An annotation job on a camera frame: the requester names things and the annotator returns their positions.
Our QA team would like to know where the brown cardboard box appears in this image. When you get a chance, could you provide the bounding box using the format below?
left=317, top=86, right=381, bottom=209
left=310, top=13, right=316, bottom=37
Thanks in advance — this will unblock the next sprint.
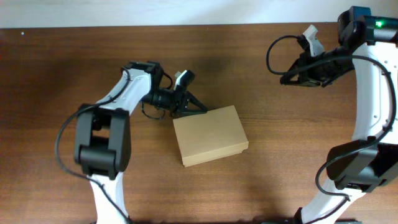
left=173, top=105, right=249, bottom=167

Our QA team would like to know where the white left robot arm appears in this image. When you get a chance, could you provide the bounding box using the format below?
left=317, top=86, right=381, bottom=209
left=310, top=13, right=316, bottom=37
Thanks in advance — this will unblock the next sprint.
left=74, top=61, right=208, bottom=223

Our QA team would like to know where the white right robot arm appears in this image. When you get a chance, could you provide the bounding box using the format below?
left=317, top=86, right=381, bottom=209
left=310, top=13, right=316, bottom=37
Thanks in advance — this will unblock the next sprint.
left=280, top=6, right=397, bottom=223

